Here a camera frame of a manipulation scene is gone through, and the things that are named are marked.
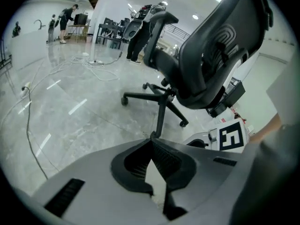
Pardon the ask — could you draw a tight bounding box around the person's right forearm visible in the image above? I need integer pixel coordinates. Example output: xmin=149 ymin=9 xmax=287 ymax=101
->
xmin=250 ymin=113 xmax=282 ymax=143

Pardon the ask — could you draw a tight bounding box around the black office chair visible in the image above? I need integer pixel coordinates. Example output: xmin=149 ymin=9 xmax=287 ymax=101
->
xmin=120 ymin=0 xmax=274 ymax=139

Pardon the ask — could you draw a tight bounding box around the white cable bundle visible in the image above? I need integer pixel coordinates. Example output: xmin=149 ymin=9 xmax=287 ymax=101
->
xmin=0 ymin=52 xmax=120 ymax=131

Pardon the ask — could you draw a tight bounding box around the black box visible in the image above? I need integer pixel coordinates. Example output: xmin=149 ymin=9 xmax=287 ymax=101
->
xmin=73 ymin=13 xmax=90 ymax=26

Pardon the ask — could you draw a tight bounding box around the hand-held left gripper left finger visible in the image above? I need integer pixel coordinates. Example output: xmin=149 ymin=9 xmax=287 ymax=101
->
xmin=111 ymin=139 xmax=154 ymax=195

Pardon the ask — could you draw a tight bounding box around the person's dark grey clothing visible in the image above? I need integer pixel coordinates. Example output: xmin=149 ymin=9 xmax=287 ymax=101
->
xmin=231 ymin=123 xmax=300 ymax=225

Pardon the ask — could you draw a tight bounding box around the black desk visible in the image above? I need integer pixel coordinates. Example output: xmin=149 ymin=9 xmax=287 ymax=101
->
xmin=97 ymin=17 xmax=126 ymax=49

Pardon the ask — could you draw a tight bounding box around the black metal railing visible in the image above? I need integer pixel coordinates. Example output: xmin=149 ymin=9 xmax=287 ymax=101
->
xmin=163 ymin=23 xmax=191 ymax=41

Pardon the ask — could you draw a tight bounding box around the black metal rack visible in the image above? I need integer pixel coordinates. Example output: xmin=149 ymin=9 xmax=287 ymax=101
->
xmin=0 ymin=38 xmax=13 ymax=68

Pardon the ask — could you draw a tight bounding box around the wooden table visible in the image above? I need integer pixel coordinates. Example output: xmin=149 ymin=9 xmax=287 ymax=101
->
xmin=67 ymin=24 xmax=91 ymax=43

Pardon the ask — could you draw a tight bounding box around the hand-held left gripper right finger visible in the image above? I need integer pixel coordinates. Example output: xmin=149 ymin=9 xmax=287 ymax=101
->
xmin=150 ymin=139 xmax=197 ymax=221

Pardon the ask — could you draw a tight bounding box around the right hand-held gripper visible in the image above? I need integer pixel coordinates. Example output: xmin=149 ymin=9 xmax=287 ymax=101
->
xmin=183 ymin=118 xmax=250 ymax=154

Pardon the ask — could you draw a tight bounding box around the black cable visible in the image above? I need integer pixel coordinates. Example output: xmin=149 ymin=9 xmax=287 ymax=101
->
xmin=22 ymin=86 xmax=49 ymax=180

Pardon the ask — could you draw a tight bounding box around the black computer case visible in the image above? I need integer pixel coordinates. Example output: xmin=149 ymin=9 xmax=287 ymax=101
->
xmin=205 ymin=77 xmax=246 ymax=118

